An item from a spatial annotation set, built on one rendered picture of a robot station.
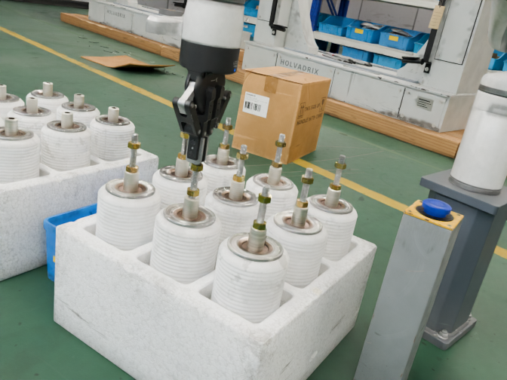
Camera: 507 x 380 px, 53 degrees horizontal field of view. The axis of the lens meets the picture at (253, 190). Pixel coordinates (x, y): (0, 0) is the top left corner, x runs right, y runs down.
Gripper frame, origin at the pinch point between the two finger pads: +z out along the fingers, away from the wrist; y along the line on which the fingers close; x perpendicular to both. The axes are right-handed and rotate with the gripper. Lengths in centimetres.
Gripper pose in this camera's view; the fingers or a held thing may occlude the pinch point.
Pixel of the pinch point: (197, 148)
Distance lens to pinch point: 69.8
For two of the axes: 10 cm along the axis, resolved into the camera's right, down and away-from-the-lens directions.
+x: -9.2, -2.7, 2.9
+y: 3.7, -2.8, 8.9
